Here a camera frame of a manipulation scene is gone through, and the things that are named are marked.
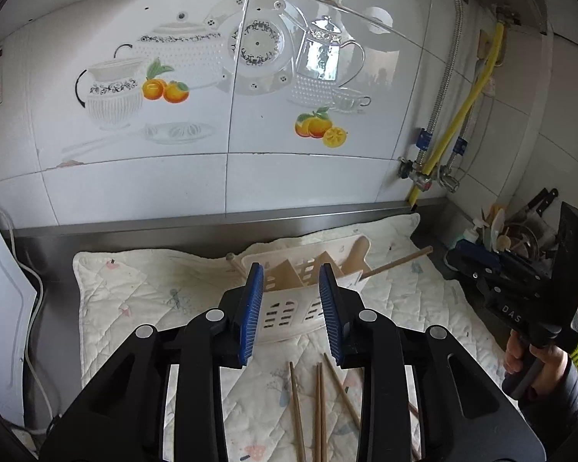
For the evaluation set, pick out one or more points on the cream plastic utensil holder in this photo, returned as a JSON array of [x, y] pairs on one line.
[[289, 308]]

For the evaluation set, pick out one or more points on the white quilted printed mat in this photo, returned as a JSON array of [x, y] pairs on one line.
[[135, 298]]

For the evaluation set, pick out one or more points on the white appliance panel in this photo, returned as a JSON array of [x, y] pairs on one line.
[[5, 298]]

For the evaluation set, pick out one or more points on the light wooden round stick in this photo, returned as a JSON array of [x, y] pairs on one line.
[[400, 261]]

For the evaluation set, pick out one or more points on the plain metal valve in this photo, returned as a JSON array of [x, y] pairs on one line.
[[448, 180]]

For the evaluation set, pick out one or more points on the yellowed wall socket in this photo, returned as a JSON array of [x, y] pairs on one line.
[[486, 48]]

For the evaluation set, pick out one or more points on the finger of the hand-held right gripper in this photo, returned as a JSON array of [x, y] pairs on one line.
[[467, 246], [457, 264]]

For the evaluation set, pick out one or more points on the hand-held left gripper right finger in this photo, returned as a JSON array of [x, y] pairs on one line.
[[330, 313]]

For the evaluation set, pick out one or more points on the white spoon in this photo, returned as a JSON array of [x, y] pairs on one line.
[[497, 224]]

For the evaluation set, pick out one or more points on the dark metal pot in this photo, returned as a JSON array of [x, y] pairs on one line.
[[530, 243]]

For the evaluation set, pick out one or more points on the person's right forearm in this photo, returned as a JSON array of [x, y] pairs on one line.
[[558, 404]]

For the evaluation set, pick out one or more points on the person's right hand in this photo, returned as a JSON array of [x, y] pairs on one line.
[[516, 358]]

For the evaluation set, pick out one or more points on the metal valve with red knob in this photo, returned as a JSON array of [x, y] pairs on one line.
[[416, 175]]

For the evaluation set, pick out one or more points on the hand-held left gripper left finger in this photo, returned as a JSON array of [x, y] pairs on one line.
[[250, 317]]

